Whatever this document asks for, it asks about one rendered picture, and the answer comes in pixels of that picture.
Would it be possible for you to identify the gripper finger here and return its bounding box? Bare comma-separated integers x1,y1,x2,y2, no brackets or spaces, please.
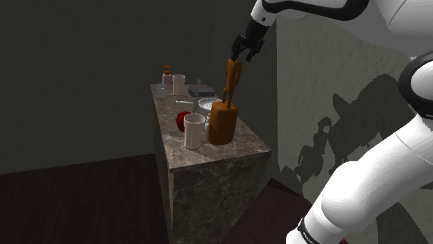
245,38,266,63
230,34,247,62

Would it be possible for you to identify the white plate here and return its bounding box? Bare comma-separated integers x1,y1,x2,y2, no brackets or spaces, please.
197,97,223,113

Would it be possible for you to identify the clear glass stemmed utensil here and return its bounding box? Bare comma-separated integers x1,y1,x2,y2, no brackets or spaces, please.
192,78,203,114

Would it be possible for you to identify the tall white ribbed cup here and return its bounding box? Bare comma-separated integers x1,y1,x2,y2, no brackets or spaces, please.
171,73,187,97
183,112,207,150

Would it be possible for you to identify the pink soap dispenser orange pump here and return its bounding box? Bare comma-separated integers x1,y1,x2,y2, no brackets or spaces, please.
159,64,173,91

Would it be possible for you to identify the brown figure on block base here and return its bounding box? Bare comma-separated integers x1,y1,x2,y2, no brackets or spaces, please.
207,58,244,146

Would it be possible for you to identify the small pale blue cup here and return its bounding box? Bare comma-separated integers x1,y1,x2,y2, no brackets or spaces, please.
155,82,169,100

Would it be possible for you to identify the red apple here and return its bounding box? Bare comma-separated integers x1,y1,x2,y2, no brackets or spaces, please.
176,111,192,133

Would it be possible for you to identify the brown marble counter cabinet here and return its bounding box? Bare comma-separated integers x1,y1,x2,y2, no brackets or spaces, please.
149,82,273,244

